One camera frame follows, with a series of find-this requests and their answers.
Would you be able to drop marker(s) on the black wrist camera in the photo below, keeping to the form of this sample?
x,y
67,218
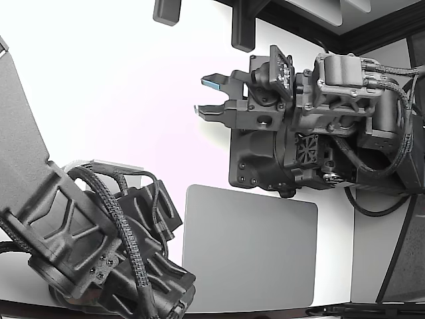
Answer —
x,y
280,71

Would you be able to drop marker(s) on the black frame beam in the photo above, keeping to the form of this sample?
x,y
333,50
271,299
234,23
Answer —
x,y
342,43

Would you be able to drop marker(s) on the long black bracket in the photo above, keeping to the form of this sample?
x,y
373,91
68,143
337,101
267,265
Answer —
x,y
244,30

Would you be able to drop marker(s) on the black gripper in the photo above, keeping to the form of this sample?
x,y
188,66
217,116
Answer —
x,y
166,212
252,116

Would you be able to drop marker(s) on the large white panel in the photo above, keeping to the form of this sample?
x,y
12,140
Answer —
x,y
318,10

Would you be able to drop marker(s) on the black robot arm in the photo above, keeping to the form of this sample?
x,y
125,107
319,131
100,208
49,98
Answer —
x,y
50,206
259,156

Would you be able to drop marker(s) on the gray mat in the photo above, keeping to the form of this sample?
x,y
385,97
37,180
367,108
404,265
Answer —
x,y
249,249

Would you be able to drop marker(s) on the black frame leg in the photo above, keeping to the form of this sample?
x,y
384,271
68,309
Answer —
x,y
398,246

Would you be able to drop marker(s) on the small white panel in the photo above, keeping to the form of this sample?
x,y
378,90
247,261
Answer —
x,y
358,5

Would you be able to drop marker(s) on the short black bracket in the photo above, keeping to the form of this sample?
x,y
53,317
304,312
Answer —
x,y
166,11

